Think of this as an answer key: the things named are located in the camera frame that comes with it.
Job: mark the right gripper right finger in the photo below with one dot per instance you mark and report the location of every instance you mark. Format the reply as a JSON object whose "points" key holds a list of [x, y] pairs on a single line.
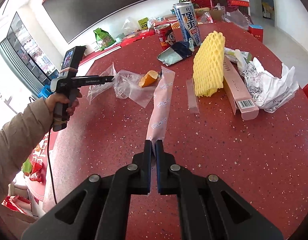
{"points": [[208, 207]]}

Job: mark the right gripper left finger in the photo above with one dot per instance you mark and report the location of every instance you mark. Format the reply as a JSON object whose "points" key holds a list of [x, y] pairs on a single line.
{"points": [[98, 208]]}

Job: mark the clear zip plastic bag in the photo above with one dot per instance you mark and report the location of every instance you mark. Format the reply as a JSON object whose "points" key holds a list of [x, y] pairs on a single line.
{"points": [[125, 85]]}

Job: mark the pink long plastic wrapper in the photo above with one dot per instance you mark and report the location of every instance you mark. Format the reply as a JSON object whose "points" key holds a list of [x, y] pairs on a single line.
{"points": [[161, 106]]}

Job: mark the white paper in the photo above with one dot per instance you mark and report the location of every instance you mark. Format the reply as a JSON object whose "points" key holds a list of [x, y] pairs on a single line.
{"points": [[268, 91]]}

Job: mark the green white snack package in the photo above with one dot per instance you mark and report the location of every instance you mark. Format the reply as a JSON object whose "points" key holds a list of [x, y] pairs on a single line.
{"points": [[231, 54]]}

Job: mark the orange peel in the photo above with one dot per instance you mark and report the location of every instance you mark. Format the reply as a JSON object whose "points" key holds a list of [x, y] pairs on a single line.
{"points": [[149, 78]]}

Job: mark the green snack bag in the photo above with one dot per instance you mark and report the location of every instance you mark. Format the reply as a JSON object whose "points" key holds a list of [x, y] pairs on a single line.
{"points": [[103, 38]]}

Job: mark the clear plastic strip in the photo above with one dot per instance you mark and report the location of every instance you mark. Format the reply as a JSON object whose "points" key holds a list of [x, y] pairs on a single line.
{"points": [[192, 99]]}

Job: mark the small red drink can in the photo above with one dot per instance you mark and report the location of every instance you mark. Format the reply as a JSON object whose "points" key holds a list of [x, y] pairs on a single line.
{"points": [[166, 35]]}

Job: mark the pink long cardboard box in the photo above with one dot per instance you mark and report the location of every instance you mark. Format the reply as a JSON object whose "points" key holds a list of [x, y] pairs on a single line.
{"points": [[237, 93]]}

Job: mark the dark blue silver wrapper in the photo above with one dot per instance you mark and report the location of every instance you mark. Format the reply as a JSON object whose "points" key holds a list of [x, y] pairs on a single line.
{"points": [[177, 52]]}

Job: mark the tall blue white can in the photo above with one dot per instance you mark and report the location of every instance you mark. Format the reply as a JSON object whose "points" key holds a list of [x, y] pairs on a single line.
{"points": [[187, 20]]}

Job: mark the yellow foam fruit net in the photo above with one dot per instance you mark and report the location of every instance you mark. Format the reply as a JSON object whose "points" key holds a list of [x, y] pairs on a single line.
{"points": [[208, 73]]}

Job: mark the small red gift box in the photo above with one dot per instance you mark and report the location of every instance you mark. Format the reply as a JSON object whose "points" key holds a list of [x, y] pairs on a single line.
{"points": [[257, 31]]}

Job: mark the grey plastic bag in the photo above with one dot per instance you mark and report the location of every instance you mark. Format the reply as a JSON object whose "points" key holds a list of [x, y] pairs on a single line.
{"points": [[237, 18]]}

